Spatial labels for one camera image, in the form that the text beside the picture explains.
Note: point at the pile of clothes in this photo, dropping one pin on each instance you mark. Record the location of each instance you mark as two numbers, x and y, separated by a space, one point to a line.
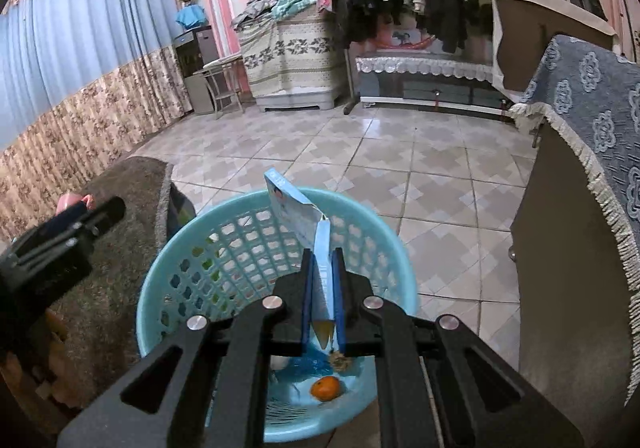
275 3

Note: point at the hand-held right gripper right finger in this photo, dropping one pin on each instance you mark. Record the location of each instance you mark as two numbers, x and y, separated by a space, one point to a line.
415 378

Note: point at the low glass stand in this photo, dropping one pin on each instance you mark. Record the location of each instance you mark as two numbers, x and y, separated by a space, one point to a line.
430 90

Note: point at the brown cabinet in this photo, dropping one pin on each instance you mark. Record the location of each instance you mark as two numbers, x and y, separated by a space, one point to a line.
565 278

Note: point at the blue floral curtain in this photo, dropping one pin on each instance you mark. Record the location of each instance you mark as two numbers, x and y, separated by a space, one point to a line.
75 78

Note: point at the blue white paper box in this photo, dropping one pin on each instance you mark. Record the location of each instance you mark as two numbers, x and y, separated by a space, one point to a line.
295 208

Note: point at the metal clothes rack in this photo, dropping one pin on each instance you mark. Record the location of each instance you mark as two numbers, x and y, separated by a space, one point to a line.
351 78

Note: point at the brown wrapper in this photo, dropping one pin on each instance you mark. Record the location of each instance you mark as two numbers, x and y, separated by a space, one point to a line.
339 360

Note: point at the mandarin orange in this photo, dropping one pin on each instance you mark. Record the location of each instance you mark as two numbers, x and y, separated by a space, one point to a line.
327 388

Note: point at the patterned knit blanket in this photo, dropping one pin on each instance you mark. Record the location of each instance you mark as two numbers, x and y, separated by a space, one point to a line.
290 53

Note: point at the beige framed board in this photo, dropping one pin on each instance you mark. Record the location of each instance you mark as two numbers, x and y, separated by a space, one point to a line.
540 43

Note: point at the white lace cloth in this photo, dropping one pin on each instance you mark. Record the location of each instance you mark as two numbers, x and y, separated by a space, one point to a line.
425 65

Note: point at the light blue plastic basket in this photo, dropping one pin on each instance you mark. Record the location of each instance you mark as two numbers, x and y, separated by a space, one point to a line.
225 238

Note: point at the blue plastic bag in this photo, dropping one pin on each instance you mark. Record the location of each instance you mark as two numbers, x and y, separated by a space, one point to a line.
312 364

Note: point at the cream bowl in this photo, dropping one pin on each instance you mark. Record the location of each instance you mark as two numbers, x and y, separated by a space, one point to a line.
281 363

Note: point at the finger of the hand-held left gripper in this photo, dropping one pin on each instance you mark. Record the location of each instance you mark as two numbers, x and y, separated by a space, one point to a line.
102 213

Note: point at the blue wrapped potted plant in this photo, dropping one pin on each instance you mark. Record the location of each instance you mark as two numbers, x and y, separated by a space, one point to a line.
191 15

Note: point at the grey water dispenser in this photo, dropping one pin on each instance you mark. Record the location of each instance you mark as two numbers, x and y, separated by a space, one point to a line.
192 73

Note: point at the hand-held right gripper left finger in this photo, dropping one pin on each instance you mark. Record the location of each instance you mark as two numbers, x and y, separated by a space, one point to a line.
240 378

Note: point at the pink mug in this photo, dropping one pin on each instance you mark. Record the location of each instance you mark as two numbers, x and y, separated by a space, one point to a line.
72 202

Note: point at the blue patterned fringed cloth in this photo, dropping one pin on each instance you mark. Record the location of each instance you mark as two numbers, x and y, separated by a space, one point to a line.
595 118

